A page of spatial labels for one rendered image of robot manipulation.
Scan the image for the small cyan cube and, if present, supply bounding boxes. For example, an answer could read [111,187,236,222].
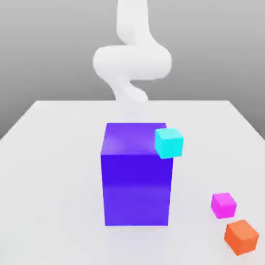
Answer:
[154,127,184,160]

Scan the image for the large purple box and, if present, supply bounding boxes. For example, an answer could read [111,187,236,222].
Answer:
[100,122,174,227]

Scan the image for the small magenta cube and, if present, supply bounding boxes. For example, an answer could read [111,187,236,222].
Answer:
[211,192,238,219]

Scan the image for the small orange cube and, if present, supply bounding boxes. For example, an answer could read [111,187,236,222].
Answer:
[224,219,260,257]

